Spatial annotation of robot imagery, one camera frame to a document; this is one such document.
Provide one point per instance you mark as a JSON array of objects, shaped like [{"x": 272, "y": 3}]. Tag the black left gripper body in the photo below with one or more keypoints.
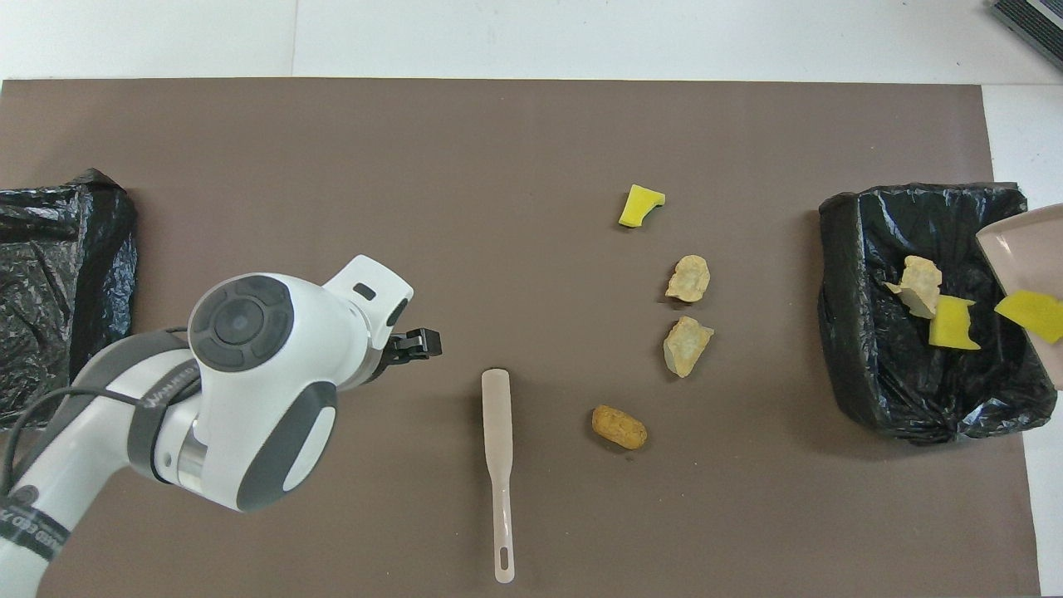
[{"x": 397, "y": 350}]

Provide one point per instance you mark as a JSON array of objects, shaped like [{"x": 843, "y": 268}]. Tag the beige brush with black bristles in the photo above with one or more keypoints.
[{"x": 497, "y": 415}]

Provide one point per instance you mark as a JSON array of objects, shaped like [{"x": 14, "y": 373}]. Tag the brown bread roll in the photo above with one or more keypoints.
[{"x": 619, "y": 427}]

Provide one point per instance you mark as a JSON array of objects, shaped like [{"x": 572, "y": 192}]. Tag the yellow sponge piece green backing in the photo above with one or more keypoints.
[{"x": 639, "y": 207}]

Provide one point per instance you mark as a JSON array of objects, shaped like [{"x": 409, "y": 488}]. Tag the beige sponge lump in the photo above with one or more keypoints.
[
  {"x": 688, "y": 279},
  {"x": 686, "y": 346}
]

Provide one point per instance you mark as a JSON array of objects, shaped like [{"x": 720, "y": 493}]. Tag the orange bread scrap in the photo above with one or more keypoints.
[{"x": 915, "y": 286}]

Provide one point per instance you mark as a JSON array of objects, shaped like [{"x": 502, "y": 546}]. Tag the notched yellow sponge piece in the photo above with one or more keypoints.
[{"x": 952, "y": 325}]

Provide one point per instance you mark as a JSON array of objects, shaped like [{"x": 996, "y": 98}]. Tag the beige plastic dustpan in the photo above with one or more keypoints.
[{"x": 1030, "y": 241}]

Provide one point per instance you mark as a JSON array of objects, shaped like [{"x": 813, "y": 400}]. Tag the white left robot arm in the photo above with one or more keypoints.
[{"x": 249, "y": 399}]

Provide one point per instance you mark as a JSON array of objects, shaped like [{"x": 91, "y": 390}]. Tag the bin with black liner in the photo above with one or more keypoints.
[
  {"x": 50, "y": 249},
  {"x": 872, "y": 365}
]

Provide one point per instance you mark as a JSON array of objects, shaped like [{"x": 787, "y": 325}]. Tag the brown table mat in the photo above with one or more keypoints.
[{"x": 581, "y": 124}]

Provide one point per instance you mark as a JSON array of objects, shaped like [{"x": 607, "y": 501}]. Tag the grey ribbed device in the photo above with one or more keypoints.
[{"x": 1034, "y": 21}]

